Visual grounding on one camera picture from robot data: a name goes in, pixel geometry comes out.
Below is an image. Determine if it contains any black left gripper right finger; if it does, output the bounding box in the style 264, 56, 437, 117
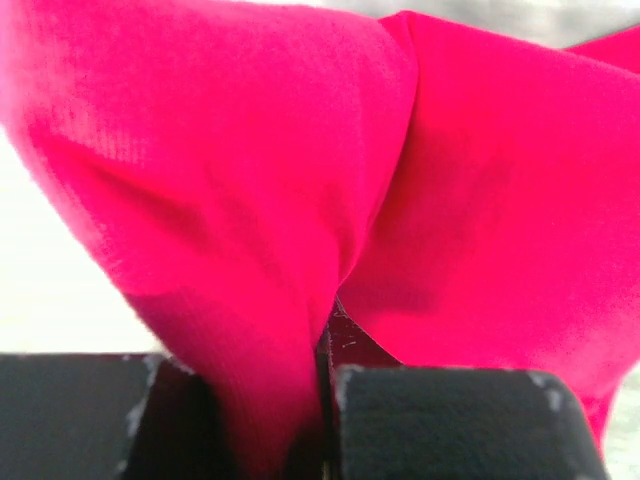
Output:
317, 301, 608, 479

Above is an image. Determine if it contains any red t shirt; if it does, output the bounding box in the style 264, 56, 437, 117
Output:
1, 1, 639, 479

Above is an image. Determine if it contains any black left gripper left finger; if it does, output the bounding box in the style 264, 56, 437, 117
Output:
1, 353, 246, 479

